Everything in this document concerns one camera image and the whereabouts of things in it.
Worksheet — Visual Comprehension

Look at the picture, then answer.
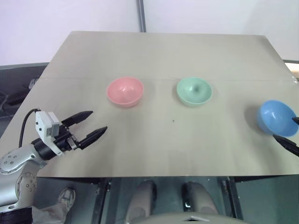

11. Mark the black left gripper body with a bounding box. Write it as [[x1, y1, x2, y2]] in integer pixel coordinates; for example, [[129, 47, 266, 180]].
[[54, 124, 80, 154]]

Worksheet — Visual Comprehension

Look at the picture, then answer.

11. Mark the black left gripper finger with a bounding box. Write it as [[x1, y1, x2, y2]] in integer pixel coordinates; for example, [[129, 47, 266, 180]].
[[78, 126, 108, 150], [61, 111, 94, 128]]

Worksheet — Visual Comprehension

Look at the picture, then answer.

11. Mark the blue plastic bowl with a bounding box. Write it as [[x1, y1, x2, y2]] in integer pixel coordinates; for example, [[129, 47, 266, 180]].
[[256, 99, 299, 137]]

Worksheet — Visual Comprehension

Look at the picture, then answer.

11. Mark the pink plastic bowl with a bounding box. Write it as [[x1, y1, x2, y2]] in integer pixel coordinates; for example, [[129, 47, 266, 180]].
[[106, 76, 144, 108]]

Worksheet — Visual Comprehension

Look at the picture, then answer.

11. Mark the grey white sneaker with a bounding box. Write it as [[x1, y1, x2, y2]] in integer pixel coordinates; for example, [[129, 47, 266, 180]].
[[57, 186, 77, 213]]

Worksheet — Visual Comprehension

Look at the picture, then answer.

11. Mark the black floor equipment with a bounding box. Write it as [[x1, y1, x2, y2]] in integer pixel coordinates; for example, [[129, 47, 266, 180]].
[[0, 76, 41, 113]]

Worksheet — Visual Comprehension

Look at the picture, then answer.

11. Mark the person's grey trouser leg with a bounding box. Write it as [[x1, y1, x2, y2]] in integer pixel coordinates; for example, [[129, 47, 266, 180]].
[[31, 202, 69, 224]]

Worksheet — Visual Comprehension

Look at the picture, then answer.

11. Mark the green plastic bowl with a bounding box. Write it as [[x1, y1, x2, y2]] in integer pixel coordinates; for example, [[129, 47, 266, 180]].
[[176, 76, 213, 107]]

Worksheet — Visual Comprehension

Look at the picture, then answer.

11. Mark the grey metal pole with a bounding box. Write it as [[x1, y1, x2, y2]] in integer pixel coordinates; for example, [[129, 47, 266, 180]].
[[135, 0, 147, 32]]

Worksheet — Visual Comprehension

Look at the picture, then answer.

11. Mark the grey robot torso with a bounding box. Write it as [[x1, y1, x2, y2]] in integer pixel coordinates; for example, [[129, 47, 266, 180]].
[[136, 210, 245, 224]]

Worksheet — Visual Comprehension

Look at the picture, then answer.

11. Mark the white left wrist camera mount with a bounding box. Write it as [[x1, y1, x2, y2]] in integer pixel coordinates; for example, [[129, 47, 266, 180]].
[[35, 111, 63, 156]]

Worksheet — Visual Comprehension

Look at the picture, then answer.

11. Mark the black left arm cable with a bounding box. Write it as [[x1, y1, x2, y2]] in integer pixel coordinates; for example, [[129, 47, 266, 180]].
[[19, 108, 39, 149]]

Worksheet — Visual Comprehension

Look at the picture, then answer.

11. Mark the black table frame leg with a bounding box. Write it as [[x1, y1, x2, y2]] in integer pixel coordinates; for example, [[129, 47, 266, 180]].
[[223, 176, 244, 220], [92, 178, 111, 224]]

